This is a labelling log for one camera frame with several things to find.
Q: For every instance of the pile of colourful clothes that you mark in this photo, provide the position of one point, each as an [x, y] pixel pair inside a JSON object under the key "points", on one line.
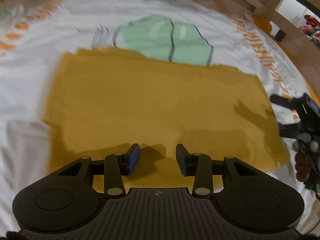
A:
{"points": [[311, 29]]}

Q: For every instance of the white leaf-print duvet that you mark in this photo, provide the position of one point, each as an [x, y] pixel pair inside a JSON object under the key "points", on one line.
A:
{"points": [[35, 34]]}

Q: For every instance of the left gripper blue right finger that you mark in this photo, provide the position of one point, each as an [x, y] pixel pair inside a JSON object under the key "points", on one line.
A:
{"points": [[187, 162]]}

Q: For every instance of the mustard yellow knit sweater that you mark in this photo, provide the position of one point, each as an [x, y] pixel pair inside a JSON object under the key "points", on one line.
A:
{"points": [[102, 102]]}

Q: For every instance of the orange bed sheet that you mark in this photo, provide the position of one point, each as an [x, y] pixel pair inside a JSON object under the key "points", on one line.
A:
{"points": [[262, 23]]}

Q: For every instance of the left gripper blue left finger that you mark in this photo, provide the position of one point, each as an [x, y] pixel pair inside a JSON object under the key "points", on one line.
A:
{"points": [[132, 157]]}

